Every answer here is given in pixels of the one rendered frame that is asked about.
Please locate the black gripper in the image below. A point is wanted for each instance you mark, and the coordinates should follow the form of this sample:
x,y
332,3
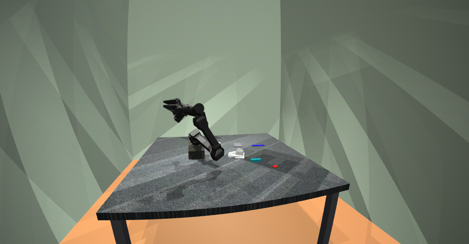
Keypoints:
x,y
176,107

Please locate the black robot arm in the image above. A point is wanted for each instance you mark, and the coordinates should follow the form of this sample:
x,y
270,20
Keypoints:
x,y
200,121

